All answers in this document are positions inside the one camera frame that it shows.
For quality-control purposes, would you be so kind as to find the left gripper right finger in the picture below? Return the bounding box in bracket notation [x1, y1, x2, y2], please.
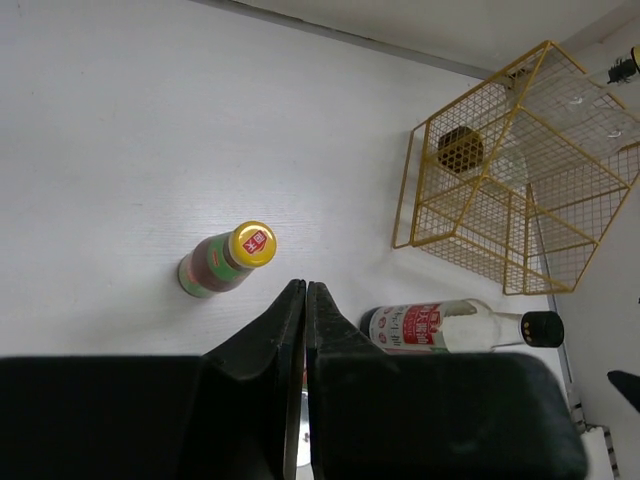
[306, 282, 588, 479]

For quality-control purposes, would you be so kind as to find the yellow cap sauce bottle rear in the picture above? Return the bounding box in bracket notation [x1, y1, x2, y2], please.
[177, 221, 277, 298]

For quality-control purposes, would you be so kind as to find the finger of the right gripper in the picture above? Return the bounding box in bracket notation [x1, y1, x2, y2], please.
[607, 370, 640, 412]

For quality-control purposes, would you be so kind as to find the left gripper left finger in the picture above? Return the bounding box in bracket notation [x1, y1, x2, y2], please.
[1, 280, 306, 479]

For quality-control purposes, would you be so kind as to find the red label soy sauce bottle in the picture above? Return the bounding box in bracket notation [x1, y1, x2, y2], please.
[359, 299, 565, 354]

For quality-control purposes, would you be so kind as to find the clear liquid glass bottle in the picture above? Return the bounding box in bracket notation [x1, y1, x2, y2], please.
[491, 44, 639, 188]

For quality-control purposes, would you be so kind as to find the silver lid shaker right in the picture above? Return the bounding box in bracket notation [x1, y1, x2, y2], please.
[297, 389, 311, 468]

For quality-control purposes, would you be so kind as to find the yellow wire rack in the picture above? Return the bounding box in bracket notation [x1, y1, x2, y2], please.
[392, 41, 639, 296]

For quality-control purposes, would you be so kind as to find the dark sauce glass bottle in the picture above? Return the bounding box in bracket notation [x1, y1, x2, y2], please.
[437, 126, 484, 174]

